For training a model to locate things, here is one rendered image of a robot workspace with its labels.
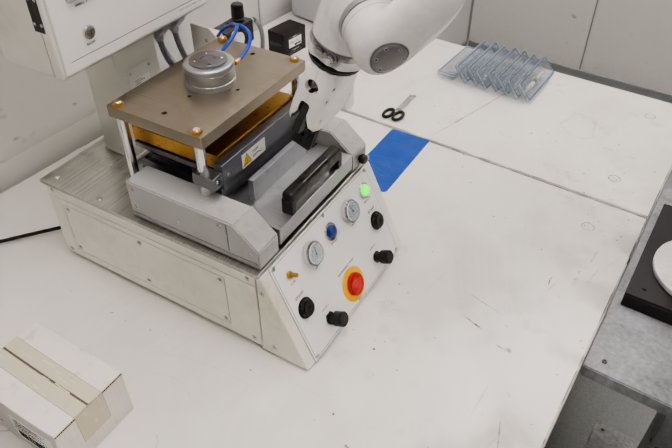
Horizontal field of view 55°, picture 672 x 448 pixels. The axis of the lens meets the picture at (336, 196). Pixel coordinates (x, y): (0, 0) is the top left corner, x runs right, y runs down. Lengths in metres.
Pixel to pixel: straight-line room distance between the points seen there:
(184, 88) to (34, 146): 0.61
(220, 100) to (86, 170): 0.33
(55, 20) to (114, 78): 0.18
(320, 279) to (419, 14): 0.49
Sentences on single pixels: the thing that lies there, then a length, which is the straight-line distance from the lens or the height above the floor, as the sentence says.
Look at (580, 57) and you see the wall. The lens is 3.41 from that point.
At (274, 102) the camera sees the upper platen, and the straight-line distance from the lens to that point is 1.08.
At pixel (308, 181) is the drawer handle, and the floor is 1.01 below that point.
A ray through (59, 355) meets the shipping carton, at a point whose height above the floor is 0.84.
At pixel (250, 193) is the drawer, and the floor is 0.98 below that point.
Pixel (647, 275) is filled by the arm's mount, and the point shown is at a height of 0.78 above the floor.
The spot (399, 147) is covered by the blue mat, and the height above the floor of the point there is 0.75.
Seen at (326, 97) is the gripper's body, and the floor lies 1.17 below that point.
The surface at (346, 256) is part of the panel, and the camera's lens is 1.10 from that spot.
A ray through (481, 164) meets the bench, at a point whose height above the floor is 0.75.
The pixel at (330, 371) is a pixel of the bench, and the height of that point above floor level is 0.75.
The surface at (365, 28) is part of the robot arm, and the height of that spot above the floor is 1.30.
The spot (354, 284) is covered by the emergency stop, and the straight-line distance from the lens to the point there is 1.11.
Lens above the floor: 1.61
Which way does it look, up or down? 39 degrees down
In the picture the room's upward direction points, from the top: straight up
